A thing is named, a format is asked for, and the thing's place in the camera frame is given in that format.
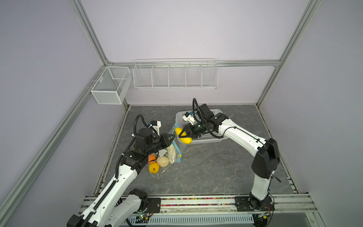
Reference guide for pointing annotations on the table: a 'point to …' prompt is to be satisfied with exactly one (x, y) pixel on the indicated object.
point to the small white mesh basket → (112, 86)
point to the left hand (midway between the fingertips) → (175, 138)
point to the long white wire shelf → (186, 74)
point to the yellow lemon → (153, 167)
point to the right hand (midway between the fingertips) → (180, 138)
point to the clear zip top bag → (179, 146)
